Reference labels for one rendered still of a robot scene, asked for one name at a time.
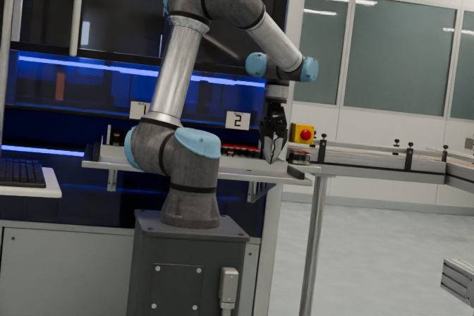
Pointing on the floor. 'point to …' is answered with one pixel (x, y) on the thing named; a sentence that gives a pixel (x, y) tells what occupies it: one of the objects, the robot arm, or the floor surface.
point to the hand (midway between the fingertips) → (271, 160)
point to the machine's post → (269, 239)
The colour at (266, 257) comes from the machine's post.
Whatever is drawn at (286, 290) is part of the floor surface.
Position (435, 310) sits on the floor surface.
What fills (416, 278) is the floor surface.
